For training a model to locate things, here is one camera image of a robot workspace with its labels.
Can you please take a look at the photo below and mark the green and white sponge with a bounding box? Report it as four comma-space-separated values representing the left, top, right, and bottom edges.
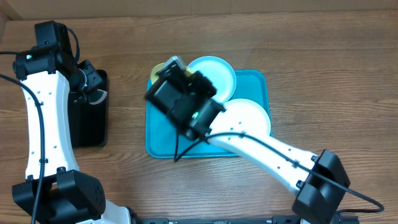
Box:
88, 89, 108, 105

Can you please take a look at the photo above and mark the yellow-green plate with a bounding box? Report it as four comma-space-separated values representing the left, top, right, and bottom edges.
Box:
150, 63, 194, 84

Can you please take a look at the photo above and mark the light blue plate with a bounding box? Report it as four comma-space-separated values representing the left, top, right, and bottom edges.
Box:
188, 56, 236, 104

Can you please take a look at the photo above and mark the white plate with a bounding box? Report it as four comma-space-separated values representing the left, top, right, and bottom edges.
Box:
210, 98, 271, 137

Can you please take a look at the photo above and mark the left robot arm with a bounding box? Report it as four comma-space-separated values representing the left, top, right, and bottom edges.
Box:
12, 21, 135, 223

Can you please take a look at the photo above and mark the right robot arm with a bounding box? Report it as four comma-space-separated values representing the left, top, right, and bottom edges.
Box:
145, 63, 350, 223

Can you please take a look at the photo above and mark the black rectangular tray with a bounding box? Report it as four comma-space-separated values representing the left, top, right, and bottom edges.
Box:
68, 70, 109, 148

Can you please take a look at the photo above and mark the teal plastic serving tray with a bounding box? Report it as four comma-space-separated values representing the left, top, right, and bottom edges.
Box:
145, 70, 271, 159

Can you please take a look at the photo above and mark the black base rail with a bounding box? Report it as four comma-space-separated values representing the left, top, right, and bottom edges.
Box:
133, 215, 360, 224

